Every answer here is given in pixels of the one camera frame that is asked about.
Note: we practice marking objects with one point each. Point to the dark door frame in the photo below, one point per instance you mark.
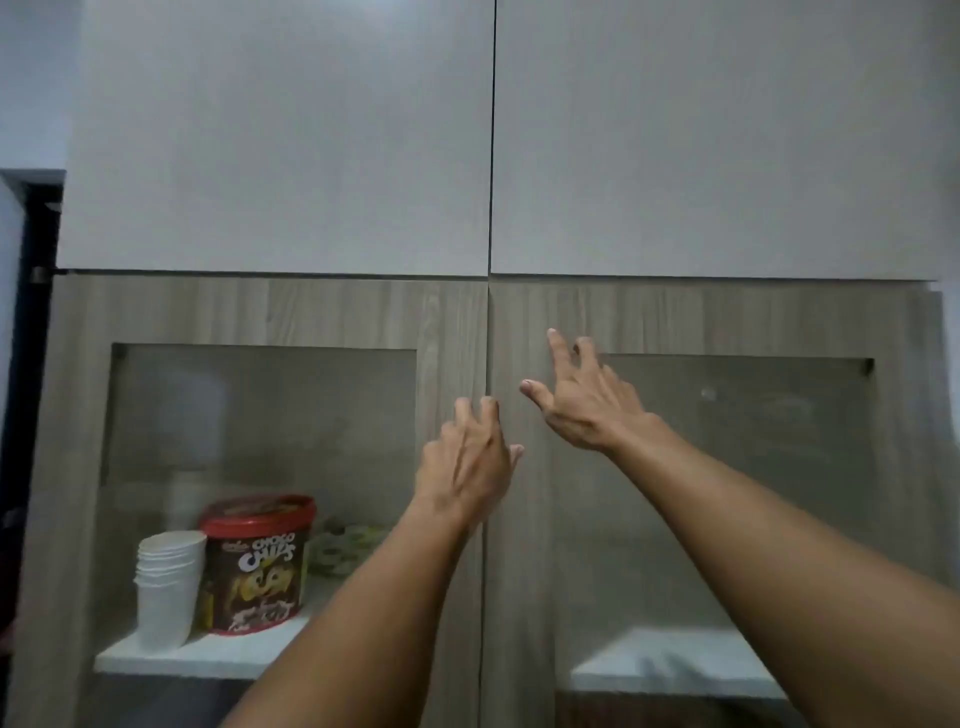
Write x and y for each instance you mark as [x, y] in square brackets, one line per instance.
[22, 375]

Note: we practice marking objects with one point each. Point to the green snack packet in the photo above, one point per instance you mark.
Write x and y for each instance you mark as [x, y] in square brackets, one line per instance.
[349, 544]

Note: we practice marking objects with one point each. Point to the person's right middle finger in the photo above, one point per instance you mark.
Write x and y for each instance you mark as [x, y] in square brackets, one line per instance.
[586, 354]

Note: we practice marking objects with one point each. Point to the person's right hand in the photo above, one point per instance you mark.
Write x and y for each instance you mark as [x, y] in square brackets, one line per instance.
[592, 409]

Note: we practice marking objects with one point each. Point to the person's left thumb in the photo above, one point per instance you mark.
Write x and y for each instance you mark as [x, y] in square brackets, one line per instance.
[516, 453]

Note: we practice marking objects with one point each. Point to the wood-framed glass cabinet door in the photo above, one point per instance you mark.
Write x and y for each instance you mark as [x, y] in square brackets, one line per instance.
[712, 322]
[255, 322]

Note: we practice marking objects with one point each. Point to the white cabinet shelf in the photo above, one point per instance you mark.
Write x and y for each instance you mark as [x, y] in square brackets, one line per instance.
[675, 664]
[202, 654]

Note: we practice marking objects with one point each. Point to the person's left middle finger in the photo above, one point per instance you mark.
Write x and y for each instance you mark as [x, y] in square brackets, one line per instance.
[463, 412]

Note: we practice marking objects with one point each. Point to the white cabinet door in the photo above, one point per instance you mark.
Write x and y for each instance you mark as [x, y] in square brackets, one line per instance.
[277, 142]
[712, 142]

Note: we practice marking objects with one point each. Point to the brown cookie tub red lid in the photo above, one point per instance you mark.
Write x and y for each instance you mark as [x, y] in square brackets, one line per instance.
[259, 570]

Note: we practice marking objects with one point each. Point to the person's right forearm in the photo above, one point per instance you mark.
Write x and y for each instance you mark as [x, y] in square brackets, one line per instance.
[795, 585]

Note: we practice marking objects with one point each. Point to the person's left forearm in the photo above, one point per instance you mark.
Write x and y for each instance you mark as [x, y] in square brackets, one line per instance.
[367, 630]

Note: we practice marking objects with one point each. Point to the person's left hand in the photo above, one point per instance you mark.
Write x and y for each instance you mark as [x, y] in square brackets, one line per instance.
[465, 472]

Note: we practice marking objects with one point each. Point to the stack of white paper cups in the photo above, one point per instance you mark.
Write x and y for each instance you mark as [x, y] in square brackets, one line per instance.
[169, 592]

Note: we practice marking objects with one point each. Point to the person's right thumb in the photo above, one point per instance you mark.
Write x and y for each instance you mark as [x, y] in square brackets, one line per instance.
[537, 397]

